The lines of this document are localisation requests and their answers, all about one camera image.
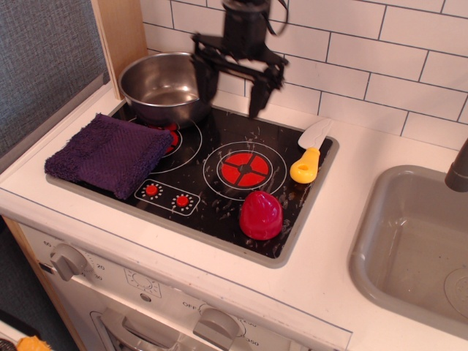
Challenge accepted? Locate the grey toy sink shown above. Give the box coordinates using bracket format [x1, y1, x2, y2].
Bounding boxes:
[350, 165, 467, 339]

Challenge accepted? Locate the yellow handled toy knife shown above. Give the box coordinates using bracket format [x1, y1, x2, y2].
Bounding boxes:
[290, 118, 333, 184]

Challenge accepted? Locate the grey faucet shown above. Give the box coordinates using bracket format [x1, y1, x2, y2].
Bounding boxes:
[445, 140, 468, 192]

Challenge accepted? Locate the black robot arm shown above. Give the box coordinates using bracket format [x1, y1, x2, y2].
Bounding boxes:
[192, 1, 288, 118]

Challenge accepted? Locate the grey right oven knob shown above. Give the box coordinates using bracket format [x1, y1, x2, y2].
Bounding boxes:
[193, 308, 240, 350]

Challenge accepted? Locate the grey oven door handle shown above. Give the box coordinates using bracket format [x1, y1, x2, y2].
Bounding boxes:
[99, 309, 206, 350]

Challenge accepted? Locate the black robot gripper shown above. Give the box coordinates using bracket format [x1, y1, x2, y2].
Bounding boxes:
[192, 7, 287, 118]

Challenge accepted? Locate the black toy stovetop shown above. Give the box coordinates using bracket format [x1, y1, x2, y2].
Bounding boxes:
[46, 99, 340, 270]

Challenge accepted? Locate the red toy strawberry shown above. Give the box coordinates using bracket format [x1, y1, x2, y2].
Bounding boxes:
[239, 191, 283, 241]

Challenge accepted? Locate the metal pot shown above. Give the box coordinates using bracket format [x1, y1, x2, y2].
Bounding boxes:
[118, 52, 212, 128]

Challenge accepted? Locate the grey left timer knob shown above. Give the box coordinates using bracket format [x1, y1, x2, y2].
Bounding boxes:
[50, 244, 88, 282]

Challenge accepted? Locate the wooden side panel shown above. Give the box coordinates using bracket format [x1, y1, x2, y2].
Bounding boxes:
[91, 0, 147, 100]

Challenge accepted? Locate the purple cloth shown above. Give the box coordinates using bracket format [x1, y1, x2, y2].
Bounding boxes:
[45, 113, 173, 200]

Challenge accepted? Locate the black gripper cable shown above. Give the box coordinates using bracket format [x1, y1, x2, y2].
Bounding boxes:
[265, 0, 290, 37]

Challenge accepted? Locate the orange cloth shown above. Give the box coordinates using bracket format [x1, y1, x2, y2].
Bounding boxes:
[1, 336, 52, 351]

